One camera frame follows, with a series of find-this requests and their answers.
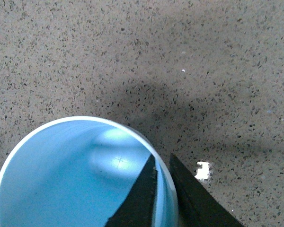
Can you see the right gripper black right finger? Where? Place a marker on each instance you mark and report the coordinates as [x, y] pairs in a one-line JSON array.
[[199, 207]]

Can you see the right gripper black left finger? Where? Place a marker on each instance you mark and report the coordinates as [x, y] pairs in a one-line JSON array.
[[138, 207]]

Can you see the light blue plastic cup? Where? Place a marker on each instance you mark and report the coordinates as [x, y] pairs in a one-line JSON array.
[[76, 172]]

